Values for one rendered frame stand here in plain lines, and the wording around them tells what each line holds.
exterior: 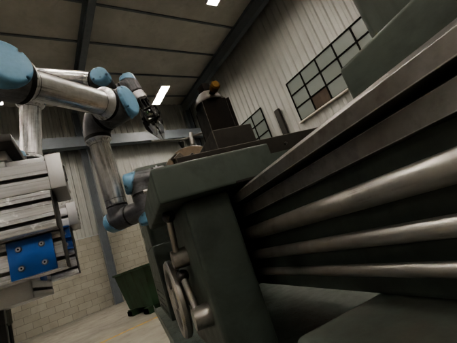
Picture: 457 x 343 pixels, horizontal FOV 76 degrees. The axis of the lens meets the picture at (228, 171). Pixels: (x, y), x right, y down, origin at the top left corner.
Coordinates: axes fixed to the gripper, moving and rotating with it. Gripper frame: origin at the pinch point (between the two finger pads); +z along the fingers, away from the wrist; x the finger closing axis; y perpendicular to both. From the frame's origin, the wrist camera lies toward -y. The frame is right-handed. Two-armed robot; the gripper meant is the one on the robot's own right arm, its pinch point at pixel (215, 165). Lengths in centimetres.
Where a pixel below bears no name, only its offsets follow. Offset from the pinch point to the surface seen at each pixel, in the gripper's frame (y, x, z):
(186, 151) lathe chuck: -16.4, 13.9, -5.0
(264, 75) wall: -652, 448, 514
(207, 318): 56, -40, -30
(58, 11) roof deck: -568, 654, -64
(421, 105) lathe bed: 93, -25, -18
